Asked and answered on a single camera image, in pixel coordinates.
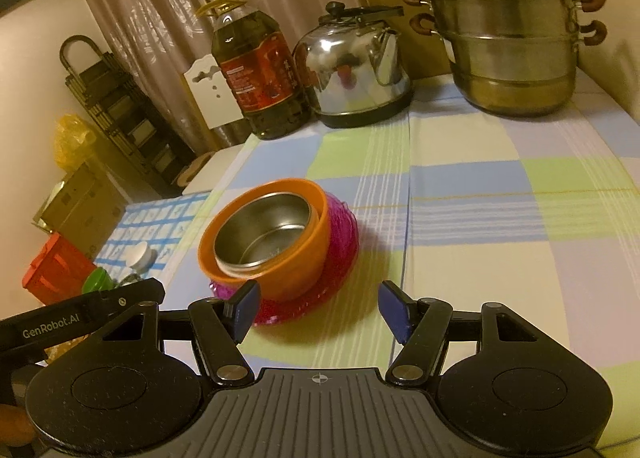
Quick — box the beige patterned curtain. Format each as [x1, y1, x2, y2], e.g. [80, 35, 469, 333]
[70, 0, 371, 159]

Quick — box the large pink glass plate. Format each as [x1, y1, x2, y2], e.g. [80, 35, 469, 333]
[206, 218, 362, 328]

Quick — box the white chair back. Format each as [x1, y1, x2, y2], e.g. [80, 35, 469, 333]
[181, 52, 245, 131]

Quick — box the person's left hand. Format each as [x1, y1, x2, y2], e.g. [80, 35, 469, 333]
[0, 405, 37, 445]

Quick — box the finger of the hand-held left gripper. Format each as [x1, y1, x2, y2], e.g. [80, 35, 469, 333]
[82, 278, 167, 313]

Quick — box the blue patterned cloth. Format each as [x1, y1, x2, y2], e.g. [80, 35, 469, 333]
[94, 190, 214, 289]

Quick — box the checked tablecloth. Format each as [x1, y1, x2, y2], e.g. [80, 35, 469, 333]
[157, 72, 640, 449]

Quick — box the cardboard box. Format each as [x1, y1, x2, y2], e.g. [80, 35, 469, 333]
[34, 163, 129, 259]

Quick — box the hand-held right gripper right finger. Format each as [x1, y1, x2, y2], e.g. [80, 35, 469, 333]
[378, 280, 547, 387]

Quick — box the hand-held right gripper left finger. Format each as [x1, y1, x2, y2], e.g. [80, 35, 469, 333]
[92, 282, 262, 387]

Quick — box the black metal rack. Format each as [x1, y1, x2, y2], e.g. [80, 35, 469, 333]
[59, 35, 195, 195]

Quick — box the green bottle cap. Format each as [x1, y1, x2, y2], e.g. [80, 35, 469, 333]
[81, 267, 119, 295]

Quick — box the yellow plastic bag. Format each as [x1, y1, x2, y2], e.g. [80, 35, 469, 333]
[53, 114, 99, 172]

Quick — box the orange plastic bowl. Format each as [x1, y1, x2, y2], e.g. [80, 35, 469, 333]
[197, 179, 331, 301]

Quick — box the stainless steel bowl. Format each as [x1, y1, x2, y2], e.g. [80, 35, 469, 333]
[214, 192, 314, 274]

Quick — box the stainless steel kettle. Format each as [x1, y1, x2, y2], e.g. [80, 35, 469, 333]
[291, 1, 415, 129]

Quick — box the cooking oil bottle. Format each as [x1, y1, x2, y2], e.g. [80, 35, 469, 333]
[195, 0, 312, 141]

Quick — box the stainless steel steamer pot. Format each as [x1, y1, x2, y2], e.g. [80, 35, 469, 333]
[400, 0, 608, 117]

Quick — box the red plastic crate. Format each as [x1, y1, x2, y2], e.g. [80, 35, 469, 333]
[21, 232, 99, 309]

